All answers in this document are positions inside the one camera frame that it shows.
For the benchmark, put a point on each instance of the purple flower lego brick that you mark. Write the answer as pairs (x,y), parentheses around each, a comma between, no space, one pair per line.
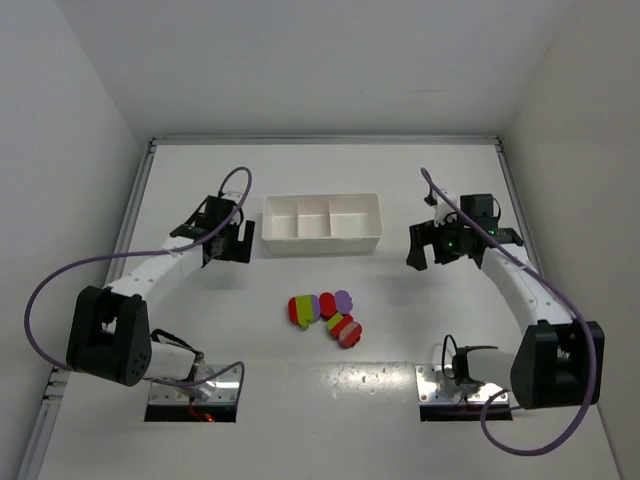
(343,302)

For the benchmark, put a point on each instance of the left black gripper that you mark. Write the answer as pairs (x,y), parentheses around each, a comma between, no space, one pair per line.
(232,245)

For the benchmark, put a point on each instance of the red rounded lego brick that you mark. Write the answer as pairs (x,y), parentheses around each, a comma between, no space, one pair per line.
(327,305)

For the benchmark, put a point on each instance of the white three-compartment container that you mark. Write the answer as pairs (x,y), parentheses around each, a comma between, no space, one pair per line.
(325,224)

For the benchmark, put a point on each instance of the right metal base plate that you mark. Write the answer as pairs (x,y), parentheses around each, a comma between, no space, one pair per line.
(435,389)

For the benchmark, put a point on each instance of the red green purple lego stack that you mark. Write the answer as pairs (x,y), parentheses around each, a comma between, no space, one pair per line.
(304,310)

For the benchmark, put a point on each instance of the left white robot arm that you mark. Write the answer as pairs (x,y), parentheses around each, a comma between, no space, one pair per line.
(111,335)

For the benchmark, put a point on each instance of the metal base plate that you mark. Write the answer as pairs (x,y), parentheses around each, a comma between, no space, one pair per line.
(214,386)
(435,389)

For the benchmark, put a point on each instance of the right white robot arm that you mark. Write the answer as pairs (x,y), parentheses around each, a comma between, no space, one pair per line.
(557,356)

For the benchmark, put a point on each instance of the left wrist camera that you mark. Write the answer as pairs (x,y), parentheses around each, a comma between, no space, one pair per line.
(229,198)

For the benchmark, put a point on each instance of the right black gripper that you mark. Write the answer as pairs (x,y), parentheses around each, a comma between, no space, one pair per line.
(427,240)

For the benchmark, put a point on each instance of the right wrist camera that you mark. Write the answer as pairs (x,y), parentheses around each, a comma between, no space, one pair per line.
(443,212)

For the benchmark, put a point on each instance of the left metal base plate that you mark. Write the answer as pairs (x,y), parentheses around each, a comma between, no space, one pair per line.
(214,386)

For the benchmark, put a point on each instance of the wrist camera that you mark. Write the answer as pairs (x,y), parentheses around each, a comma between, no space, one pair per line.
(443,212)
(229,198)

